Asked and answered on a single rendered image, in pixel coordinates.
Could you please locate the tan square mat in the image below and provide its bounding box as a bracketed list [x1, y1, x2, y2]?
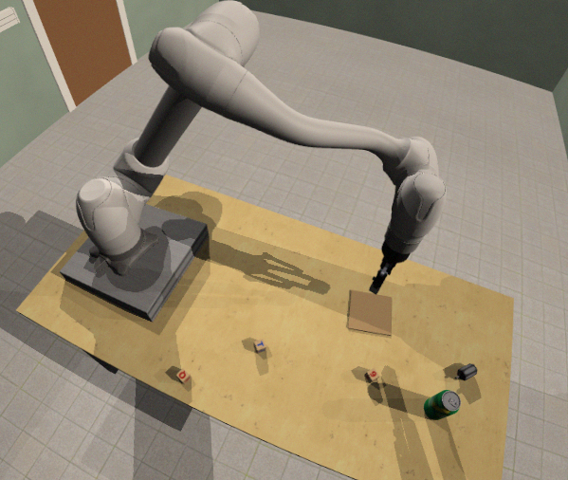
[348, 290, 392, 336]

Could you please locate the green and yellow drink can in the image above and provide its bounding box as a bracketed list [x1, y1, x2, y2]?
[424, 390, 461, 420]

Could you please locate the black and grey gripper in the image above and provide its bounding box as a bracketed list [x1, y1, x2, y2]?
[369, 240, 410, 295]

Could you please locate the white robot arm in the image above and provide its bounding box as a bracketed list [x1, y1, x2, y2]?
[76, 0, 447, 276]

